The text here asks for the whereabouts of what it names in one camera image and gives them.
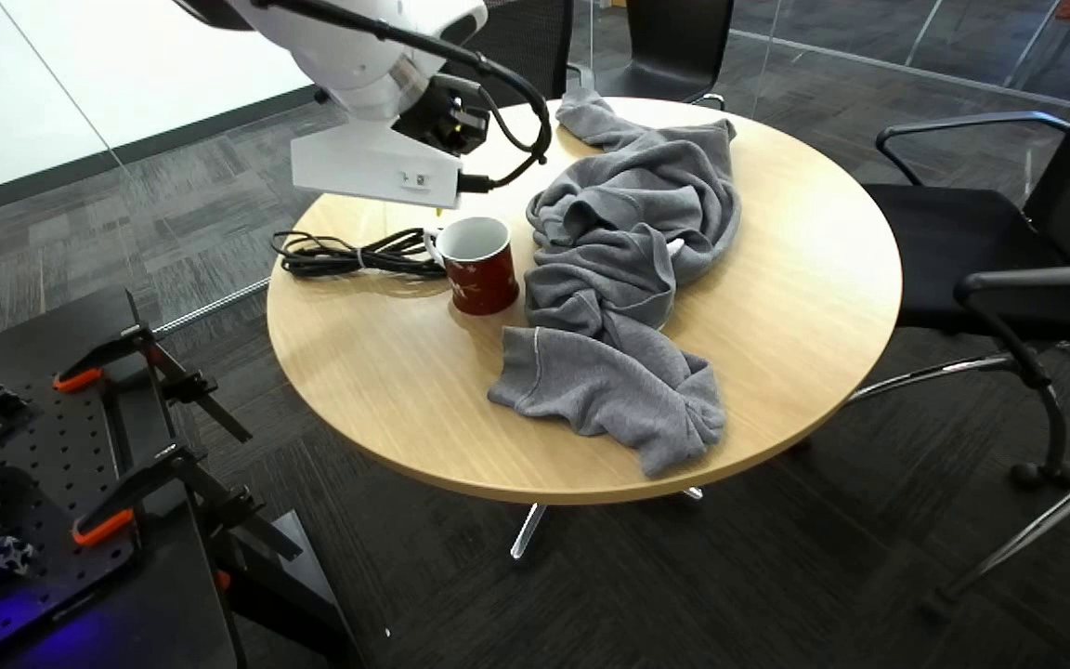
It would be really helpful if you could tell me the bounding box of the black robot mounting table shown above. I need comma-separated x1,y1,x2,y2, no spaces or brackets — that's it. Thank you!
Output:
0,285,359,669

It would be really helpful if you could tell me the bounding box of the black clamp orange handle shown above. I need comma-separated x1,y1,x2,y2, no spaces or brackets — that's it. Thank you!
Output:
66,444,305,560
50,290,251,444

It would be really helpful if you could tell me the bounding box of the chrome table base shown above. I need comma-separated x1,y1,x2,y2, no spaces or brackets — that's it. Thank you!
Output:
505,484,705,564

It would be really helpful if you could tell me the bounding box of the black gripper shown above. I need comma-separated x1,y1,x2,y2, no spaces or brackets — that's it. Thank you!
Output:
406,71,494,162

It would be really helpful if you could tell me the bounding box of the red and white mug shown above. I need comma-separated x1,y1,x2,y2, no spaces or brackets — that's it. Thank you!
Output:
438,217,524,319

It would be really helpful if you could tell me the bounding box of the black coiled cable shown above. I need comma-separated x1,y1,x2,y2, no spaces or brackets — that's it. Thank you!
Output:
266,225,445,278

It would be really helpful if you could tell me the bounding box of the black mesh office chair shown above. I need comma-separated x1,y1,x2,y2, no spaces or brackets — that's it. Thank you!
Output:
457,0,578,109
846,48,1070,404
595,0,736,113
921,259,1070,617

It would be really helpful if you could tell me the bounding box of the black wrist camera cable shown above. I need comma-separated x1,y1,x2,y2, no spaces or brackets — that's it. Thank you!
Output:
232,0,557,197

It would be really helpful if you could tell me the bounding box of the grey crumpled cloth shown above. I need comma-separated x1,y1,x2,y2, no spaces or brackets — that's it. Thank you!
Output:
486,64,742,484

